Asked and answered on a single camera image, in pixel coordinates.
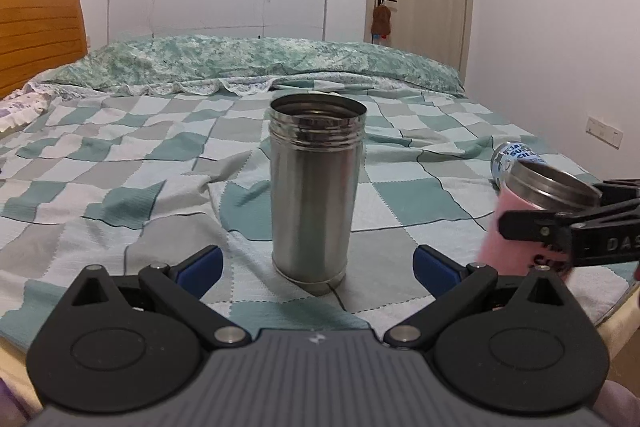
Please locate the green checked blanket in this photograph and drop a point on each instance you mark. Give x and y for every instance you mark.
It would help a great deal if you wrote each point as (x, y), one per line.
(125, 187)

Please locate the purple floral pillow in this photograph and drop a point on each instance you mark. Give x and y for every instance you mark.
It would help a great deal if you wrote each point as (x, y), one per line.
(17, 104)

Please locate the pink cup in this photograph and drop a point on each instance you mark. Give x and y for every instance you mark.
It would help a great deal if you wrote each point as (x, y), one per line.
(520, 197)

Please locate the brown plush toy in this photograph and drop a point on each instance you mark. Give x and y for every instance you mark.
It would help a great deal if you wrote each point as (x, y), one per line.
(381, 23)

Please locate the wooden headboard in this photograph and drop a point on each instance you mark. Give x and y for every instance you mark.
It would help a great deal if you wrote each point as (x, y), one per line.
(37, 42)

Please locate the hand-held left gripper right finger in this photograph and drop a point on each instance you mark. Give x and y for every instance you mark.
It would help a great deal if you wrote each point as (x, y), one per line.
(434, 268)

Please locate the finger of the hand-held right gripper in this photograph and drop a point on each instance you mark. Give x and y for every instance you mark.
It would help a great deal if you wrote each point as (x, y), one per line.
(622, 192)
(530, 227)

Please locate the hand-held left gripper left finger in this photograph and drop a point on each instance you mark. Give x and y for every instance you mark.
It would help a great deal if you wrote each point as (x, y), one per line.
(201, 269)

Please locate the white wall socket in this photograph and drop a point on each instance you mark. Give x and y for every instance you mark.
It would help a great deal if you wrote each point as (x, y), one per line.
(604, 132)

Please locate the blue and white can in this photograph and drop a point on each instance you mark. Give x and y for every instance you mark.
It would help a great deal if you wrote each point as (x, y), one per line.
(505, 159)

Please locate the green floral quilt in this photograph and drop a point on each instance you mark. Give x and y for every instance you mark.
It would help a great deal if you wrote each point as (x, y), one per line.
(240, 57)

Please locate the stainless steel cup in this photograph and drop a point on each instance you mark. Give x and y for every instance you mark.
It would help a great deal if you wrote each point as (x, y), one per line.
(310, 197)

